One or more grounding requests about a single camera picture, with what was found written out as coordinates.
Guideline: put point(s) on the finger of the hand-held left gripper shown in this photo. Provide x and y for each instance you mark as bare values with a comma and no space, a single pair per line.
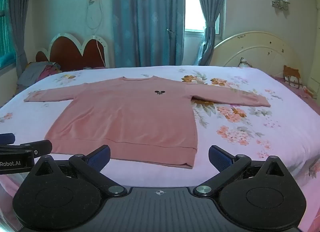
7,138
41,146

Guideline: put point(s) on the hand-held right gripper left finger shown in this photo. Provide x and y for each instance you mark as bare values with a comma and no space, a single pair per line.
100,159

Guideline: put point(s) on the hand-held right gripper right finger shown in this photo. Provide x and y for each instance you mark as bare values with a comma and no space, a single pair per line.
219,159

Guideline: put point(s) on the pink sweater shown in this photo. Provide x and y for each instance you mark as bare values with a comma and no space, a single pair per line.
125,122

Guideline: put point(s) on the pile of clothes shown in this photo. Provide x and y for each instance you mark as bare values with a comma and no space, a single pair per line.
37,72

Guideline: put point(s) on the floral bedsheet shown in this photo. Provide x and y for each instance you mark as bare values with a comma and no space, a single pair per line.
250,147

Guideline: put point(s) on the teal cloth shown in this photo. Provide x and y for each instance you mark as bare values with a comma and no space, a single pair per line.
6,61

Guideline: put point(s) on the red scalloped headboard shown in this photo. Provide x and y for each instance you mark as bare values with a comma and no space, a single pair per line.
72,54

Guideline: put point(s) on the small patterned pillow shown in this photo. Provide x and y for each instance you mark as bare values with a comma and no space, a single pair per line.
244,63

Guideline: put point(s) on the pink bedding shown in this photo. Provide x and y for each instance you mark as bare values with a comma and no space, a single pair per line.
307,94

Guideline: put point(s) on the brown pillow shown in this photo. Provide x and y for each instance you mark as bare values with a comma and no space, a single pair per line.
292,76

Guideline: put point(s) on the green-tinted window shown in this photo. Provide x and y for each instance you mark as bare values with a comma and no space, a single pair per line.
4,22

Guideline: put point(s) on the cream round headboard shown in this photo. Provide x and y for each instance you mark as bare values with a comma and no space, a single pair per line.
260,49

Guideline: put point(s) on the grey side curtain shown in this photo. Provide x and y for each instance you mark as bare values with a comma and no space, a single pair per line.
18,22

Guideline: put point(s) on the curtain clip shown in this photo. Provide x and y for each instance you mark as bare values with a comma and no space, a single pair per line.
170,30

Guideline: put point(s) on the cream wardrobe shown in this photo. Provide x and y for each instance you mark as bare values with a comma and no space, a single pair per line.
315,59

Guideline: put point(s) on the blue patterned curtain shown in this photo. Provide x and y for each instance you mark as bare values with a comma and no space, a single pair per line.
150,17

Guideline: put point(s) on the bright window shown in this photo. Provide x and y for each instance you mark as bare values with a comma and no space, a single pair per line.
193,5

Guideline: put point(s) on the grey-blue tied curtain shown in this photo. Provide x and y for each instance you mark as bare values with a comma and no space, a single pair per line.
208,2

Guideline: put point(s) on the wall socket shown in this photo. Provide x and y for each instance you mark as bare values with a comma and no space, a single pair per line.
91,0

